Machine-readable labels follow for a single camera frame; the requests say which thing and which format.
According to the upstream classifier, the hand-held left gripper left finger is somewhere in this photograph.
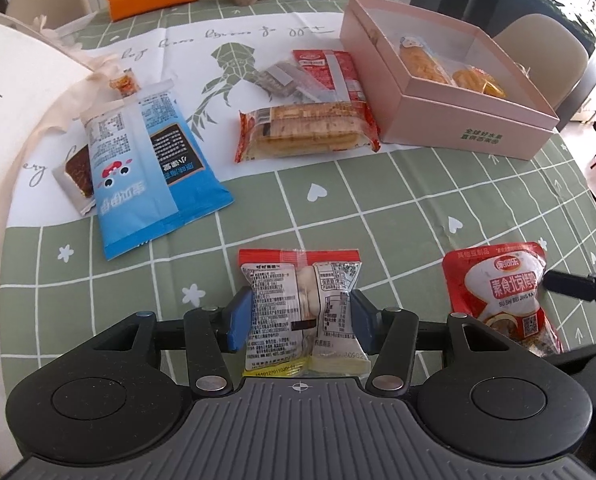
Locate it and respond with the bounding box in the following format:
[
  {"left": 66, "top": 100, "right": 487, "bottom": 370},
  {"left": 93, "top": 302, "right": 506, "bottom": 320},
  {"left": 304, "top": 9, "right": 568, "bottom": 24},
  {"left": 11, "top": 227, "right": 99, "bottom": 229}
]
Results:
[{"left": 92, "top": 285, "right": 255, "bottom": 396}]

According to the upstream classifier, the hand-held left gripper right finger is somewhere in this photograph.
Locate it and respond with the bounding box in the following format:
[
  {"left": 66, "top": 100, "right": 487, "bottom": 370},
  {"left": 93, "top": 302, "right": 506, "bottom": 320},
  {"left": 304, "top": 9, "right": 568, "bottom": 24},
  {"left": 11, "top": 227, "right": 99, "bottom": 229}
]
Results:
[{"left": 350, "top": 290, "right": 510, "bottom": 396}]

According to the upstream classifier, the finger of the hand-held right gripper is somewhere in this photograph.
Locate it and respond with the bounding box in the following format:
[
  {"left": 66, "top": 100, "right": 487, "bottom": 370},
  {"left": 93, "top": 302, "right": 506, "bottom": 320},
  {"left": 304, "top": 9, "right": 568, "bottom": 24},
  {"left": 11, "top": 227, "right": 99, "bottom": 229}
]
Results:
[
  {"left": 548, "top": 330, "right": 596, "bottom": 377},
  {"left": 542, "top": 269, "right": 596, "bottom": 311}
]

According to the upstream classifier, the white red rice cracker packet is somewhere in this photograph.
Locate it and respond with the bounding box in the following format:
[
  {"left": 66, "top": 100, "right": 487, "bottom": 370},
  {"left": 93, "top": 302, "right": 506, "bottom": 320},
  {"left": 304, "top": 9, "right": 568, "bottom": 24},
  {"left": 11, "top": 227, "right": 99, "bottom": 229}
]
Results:
[{"left": 238, "top": 248, "right": 371, "bottom": 379}]

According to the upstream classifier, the red white snack packet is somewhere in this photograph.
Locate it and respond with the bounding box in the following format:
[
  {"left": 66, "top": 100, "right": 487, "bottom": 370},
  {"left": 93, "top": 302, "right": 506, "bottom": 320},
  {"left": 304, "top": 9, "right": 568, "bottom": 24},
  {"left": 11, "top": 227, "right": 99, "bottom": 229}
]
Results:
[{"left": 442, "top": 241, "right": 564, "bottom": 359}]

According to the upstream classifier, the blue snack bag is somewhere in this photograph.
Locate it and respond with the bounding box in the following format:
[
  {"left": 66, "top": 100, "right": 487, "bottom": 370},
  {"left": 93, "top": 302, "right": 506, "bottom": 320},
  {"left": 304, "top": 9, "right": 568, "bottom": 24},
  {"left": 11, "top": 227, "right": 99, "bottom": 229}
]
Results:
[{"left": 80, "top": 79, "right": 235, "bottom": 262}]

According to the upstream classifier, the pink cardboard box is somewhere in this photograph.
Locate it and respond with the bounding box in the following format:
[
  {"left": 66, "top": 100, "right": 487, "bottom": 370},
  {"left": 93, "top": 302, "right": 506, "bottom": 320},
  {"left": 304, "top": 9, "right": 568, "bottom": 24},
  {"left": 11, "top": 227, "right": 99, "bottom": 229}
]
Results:
[{"left": 339, "top": 0, "right": 561, "bottom": 161}]

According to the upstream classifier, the brown cake packet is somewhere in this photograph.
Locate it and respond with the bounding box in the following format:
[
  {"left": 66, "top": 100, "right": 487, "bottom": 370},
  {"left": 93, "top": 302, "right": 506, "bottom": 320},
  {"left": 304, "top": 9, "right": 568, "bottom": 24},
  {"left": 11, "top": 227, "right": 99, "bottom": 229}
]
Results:
[{"left": 52, "top": 142, "right": 99, "bottom": 217}]

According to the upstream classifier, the round bun packet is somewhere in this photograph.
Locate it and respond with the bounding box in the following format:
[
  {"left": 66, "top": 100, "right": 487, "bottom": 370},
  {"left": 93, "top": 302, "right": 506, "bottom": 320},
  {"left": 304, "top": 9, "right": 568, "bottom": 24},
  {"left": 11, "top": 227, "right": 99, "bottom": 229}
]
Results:
[{"left": 450, "top": 67, "right": 509, "bottom": 100}]

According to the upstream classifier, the silver snack packet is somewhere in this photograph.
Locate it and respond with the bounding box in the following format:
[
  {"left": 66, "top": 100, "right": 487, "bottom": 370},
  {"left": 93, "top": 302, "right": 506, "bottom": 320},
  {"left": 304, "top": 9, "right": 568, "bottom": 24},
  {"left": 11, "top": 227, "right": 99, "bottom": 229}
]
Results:
[{"left": 253, "top": 60, "right": 319, "bottom": 101}]

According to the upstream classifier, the large red snack packet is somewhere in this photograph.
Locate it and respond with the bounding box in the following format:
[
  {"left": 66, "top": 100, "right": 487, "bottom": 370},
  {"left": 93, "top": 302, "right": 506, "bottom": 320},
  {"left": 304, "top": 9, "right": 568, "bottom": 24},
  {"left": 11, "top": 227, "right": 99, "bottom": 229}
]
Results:
[{"left": 292, "top": 49, "right": 367, "bottom": 107}]

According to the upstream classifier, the long bread packet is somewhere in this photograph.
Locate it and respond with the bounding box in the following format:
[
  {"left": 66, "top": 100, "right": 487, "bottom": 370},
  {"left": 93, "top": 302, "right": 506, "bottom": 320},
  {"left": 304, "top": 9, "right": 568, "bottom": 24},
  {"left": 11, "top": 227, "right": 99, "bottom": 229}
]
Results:
[{"left": 398, "top": 35, "right": 454, "bottom": 86}]

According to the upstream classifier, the green checked tablecloth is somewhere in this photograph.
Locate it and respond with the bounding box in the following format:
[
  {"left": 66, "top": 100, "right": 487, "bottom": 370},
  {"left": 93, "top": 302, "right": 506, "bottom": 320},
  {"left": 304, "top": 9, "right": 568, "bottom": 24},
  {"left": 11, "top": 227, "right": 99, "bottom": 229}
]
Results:
[{"left": 0, "top": 0, "right": 596, "bottom": 480}]

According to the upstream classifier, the red sandwich biscuit packet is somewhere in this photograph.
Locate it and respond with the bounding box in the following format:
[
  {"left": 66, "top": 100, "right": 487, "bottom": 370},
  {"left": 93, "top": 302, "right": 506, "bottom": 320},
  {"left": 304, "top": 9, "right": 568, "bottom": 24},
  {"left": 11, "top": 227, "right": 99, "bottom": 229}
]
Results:
[{"left": 234, "top": 101, "right": 382, "bottom": 163}]

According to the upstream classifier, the small orange candy packet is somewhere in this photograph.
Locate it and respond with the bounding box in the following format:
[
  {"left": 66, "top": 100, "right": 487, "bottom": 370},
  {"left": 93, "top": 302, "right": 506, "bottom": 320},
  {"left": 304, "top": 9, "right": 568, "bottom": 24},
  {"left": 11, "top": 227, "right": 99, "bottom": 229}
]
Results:
[{"left": 109, "top": 71, "right": 142, "bottom": 99}]

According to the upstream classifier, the white printed tote bag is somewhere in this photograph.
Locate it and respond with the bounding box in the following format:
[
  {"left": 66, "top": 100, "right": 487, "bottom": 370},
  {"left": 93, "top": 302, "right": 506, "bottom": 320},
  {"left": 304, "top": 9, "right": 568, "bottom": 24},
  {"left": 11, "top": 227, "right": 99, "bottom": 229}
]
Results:
[{"left": 0, "top": 7, "right": 144, "bottom": 461}]

